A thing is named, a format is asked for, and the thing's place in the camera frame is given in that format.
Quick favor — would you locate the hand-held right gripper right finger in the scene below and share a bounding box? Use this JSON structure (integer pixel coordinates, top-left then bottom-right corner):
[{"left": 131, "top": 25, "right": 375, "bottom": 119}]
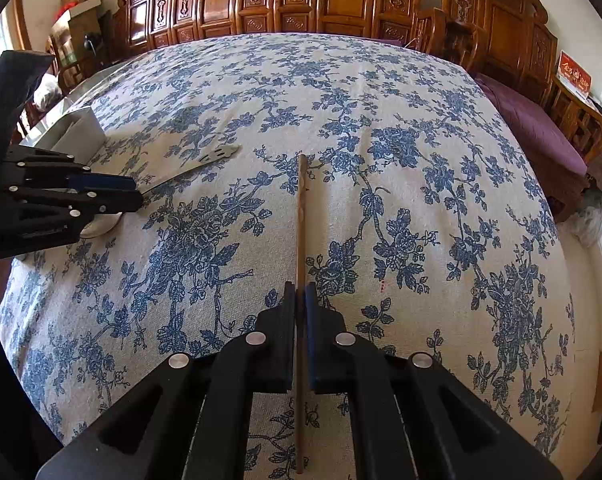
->
[{"left": 304, "top": 282, "right": 564, "bottom": 480}]

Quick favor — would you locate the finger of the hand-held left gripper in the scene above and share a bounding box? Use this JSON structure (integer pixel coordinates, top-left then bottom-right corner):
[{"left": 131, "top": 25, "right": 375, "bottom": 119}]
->
[
  {"left": 0, "top": 188, "right": 144, "bottom": 262},
  {"left": 3, "top": 156, "right": 138, "bottom": 193}
]

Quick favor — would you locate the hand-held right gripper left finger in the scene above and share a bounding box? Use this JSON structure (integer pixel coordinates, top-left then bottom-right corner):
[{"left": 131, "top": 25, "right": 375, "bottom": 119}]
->
[{"left": 36, "top": 282, "right": 297, "bottom": 480}]

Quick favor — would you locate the grey utensil holder box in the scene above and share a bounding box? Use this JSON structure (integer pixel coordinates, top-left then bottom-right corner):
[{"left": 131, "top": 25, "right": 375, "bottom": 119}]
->
[{"left": 20, "top": 106, "right": 126, "bottom": 239}]

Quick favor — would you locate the long wooden chopstick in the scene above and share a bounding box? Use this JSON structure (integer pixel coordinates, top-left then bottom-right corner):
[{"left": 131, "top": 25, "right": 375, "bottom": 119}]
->
[{"left": 294, "top": 154, "right": 310, "bottom": 475}]

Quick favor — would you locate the clear plastic bag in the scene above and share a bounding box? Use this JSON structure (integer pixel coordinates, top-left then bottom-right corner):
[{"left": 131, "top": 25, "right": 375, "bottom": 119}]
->
[{"left": 32, "top": 72, "right": 62, "bottom": 112}]

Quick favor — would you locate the cardboard boxes stack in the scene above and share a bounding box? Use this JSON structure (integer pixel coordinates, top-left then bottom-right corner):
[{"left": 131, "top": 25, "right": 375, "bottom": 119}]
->
[{"left": 50, "top": 0, "right": 102, "bottom": 27}]

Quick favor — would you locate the small carved wooden bench back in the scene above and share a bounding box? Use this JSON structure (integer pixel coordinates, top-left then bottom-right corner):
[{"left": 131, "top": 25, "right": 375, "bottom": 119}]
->
[{"left": 112, "top": 0, "right": 188, "bottom": 55}]

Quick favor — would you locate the blue floral tablecloth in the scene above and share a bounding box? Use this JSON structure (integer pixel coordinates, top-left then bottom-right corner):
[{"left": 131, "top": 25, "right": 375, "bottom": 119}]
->
[{"left": 0, "top": 32, "right": 578, "bottom": 480}]

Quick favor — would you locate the medium carved wooden bench back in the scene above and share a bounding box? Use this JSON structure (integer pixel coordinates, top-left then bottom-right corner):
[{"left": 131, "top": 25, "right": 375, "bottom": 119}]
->
[{"left": 182, "top": 0, "right": 282, "bottom": 42}]

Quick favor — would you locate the white plastic bag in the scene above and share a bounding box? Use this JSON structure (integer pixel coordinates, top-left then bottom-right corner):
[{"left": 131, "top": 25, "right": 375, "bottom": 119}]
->
[{"left": 565, "top": 189, "right": 602, "bottom": 247}]

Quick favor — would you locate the purple seat cushion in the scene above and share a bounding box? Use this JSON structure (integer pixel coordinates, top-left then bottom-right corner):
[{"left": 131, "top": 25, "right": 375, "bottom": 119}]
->
[{"left": 475, "top": 74, "right": 590, "bottom": 177}]

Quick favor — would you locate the carved wooden armchair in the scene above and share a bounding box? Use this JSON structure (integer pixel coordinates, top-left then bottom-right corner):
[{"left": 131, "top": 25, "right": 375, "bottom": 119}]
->
[{"left": 410, "top": 7, "right": 488, "bottom": 75}]

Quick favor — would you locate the carved wooden sofa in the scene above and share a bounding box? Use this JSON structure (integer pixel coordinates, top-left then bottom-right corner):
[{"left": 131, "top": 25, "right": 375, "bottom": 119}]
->
[{"left": 441, "top": 0, "right": 602, "bottom": 223}]

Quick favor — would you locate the wooden window frame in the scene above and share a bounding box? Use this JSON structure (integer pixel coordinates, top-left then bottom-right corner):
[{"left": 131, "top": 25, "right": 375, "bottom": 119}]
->
[{"left": 0, "top": 0, "right": 32, "bottom": 55}]

